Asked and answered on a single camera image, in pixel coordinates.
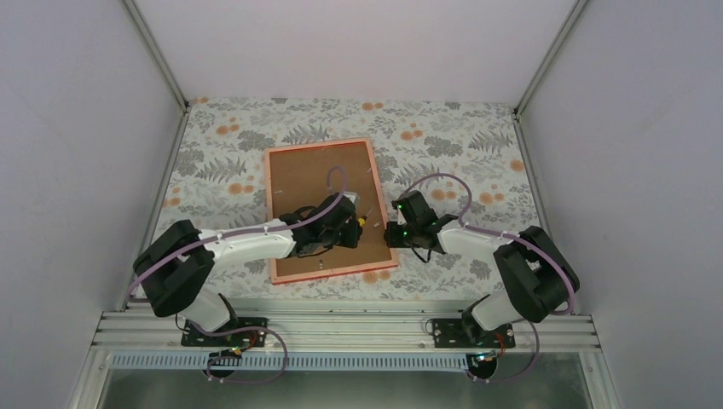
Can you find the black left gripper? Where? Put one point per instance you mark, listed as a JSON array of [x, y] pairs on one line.
[[350, 239]]

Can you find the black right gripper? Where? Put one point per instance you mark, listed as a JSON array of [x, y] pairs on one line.
[[392, 241]]

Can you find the red wooden picture frame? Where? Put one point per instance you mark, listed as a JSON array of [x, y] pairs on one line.
[[331, 194]]

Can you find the yellow handled screwdriver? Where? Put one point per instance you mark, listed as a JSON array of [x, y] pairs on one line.
[[362, 219]]

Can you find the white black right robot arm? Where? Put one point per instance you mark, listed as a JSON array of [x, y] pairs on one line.
[[536, 277]]

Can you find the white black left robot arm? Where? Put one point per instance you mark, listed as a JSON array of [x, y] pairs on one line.
[[173, 270]]

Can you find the floral patterned table mat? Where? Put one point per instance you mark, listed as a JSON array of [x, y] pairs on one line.
[[461, 156]]

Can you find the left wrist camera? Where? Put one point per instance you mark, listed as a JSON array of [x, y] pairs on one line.
[[350, 202]]

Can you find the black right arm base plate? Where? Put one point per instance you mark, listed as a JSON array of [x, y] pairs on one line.
[[460, 334]]

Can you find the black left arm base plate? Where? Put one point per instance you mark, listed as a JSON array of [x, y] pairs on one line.
[[241, 333]]

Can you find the left aluminium corner post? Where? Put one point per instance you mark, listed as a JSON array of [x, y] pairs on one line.
[[152, 46]]

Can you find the aluminium corner post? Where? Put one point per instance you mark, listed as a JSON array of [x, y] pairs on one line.
[[569, 23], [152, 46]]

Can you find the aluminium extrusion rail base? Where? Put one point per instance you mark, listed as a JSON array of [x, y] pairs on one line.
[[366, 326]]

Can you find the grey slotted cable duct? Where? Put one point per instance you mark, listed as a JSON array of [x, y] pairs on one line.
[[425, 362]]

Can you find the right aluminium corner post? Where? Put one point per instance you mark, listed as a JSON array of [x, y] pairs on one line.
[[569, 23]]

